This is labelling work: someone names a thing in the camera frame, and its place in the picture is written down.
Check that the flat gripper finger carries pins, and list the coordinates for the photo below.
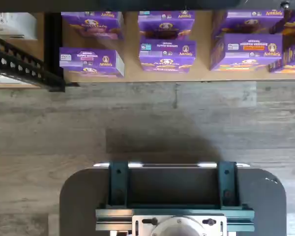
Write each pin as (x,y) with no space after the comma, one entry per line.
(228,182)
(118,182)

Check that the purple Annie's box orange label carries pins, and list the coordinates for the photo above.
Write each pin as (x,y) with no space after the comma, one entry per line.
(250,52)

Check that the black metal shelf rack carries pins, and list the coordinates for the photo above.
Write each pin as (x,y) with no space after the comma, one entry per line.
(54,49)
(14,61)

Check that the white patterned carton box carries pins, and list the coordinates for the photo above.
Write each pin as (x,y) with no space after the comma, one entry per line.
(14,24)

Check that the black perforated shelf rail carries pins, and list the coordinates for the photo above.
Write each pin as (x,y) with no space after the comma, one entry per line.
(40,37)

